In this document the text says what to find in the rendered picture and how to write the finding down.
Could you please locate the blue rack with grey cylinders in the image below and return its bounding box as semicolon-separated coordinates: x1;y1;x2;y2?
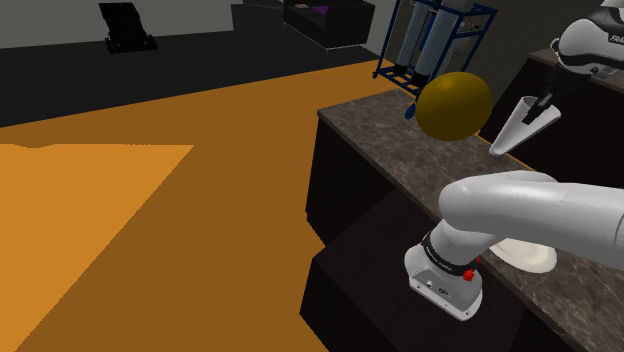
372;0;499;97

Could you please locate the black sofa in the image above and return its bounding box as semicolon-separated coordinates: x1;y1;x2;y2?
283;0;377;50

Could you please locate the white plate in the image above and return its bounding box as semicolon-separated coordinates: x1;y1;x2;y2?
488;238;558;275

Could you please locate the yellow ball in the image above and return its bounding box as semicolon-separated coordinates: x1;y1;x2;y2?
414;71;495;143

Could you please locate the black chair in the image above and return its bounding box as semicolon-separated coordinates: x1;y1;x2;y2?
98;1;160;55

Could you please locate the white cone cup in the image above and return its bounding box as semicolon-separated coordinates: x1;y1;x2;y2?
488;95;562;158

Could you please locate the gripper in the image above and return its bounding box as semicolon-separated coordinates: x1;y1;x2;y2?
522;64;588;126

